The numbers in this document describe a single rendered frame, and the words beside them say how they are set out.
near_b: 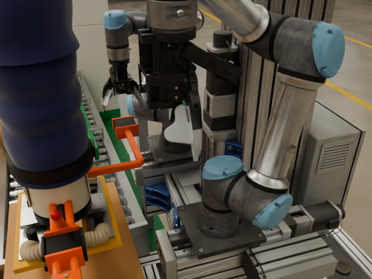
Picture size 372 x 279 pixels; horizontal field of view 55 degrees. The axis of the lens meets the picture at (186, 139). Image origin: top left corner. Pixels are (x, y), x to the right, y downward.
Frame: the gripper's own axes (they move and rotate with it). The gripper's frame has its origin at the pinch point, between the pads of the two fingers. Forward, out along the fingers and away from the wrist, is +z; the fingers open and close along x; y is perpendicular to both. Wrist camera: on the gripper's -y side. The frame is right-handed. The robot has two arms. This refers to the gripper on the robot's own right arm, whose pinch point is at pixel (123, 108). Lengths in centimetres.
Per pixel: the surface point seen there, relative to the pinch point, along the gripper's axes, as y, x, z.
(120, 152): -169, 20, 127
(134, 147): 17.3, -0.1, 6.8
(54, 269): 61, -28, 7
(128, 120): -0.5, 1.6, 5.4
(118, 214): 20.7, -8.4, 31.9
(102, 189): 21.4, -12.8, 18.4
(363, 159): -82, 228, 126
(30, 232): 38, -35, 16
